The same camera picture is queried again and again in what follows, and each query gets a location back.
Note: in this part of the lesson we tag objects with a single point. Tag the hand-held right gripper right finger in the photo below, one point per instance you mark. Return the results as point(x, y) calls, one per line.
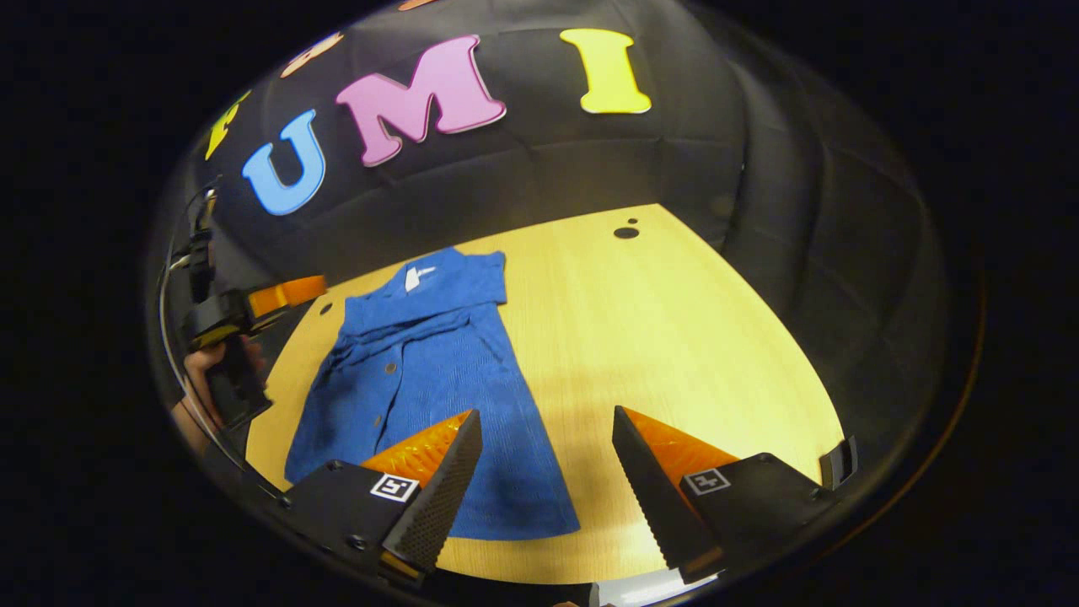
point(657, 497)

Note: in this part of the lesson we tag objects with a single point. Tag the blue jacket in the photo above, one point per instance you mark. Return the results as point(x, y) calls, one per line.
point(421, 379)

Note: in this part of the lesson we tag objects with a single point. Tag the black backdrop cloth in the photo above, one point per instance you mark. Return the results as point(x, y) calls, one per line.
point(590, 160)

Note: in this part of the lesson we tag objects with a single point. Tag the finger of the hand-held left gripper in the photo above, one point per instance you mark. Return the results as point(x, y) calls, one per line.
point(287, 295)

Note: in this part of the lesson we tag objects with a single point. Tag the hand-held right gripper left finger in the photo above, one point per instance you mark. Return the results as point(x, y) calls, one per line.
point(438, 497)

